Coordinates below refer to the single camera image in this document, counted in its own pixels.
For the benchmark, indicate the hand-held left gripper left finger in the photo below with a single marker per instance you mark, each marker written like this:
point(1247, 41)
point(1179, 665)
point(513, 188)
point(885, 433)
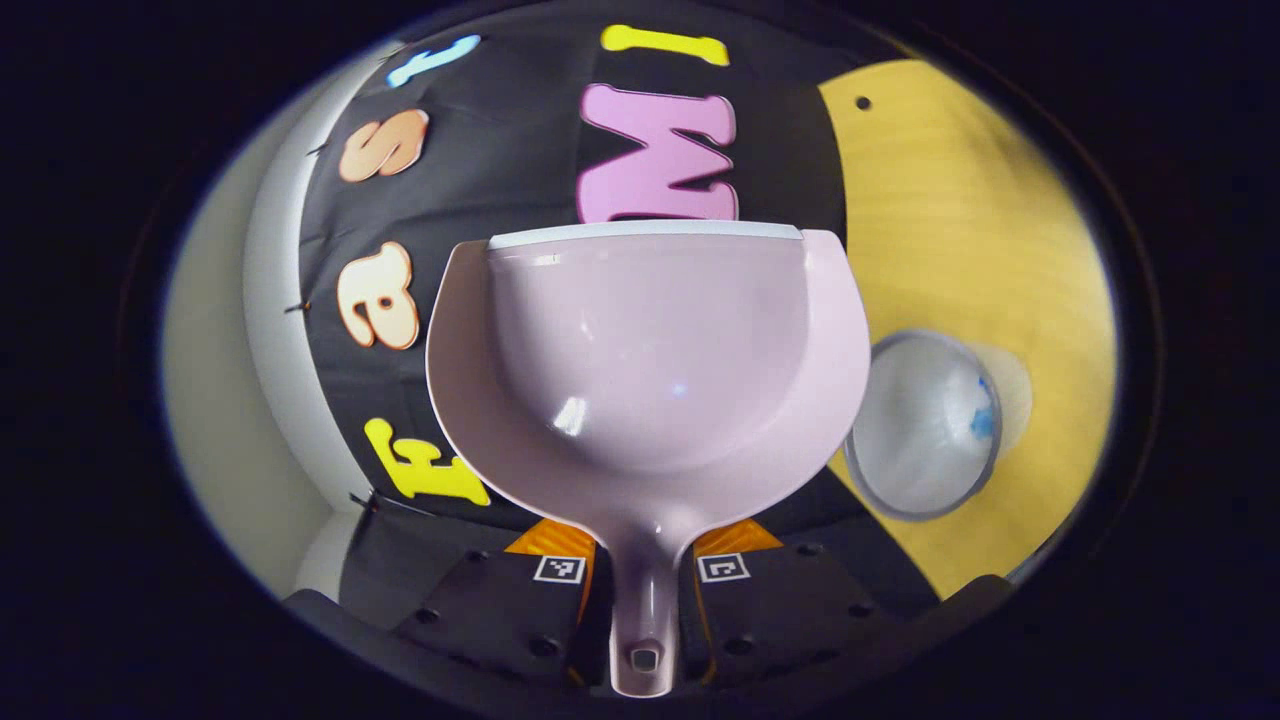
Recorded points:
point(480, 610)

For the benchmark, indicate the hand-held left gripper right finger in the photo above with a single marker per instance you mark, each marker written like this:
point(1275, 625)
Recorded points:
point(790, 610)

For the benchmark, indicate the white garbage bin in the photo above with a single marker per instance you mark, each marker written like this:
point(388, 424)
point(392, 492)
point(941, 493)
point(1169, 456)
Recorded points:
point(920, 430)

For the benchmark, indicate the pink dustpan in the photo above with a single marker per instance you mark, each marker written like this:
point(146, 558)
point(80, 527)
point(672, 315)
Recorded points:
point(650, 350)

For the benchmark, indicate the row of black cloth clips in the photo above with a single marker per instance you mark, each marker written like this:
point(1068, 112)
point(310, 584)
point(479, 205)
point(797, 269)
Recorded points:
point(297, 307)

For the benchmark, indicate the black backdrop cloth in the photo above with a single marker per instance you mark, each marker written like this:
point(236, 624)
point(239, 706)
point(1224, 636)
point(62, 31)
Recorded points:
point(500, 160)

